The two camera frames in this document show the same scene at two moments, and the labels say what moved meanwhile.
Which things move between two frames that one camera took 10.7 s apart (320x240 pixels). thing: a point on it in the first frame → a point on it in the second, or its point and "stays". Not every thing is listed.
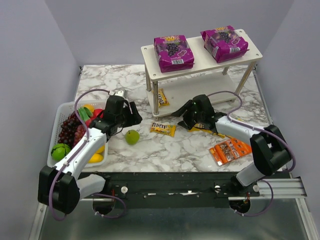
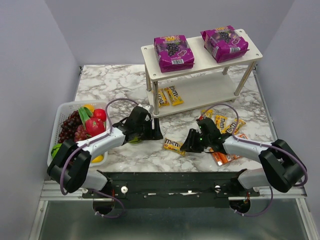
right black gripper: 188,115 → 193,143
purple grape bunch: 72,130 stays
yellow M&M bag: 162,99 stays
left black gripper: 129,116 → 153,128
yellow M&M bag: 165,129 → 175,99
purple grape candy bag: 173,53 stays
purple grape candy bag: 224,44 stays
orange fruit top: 90,106 stays
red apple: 97,111 stays
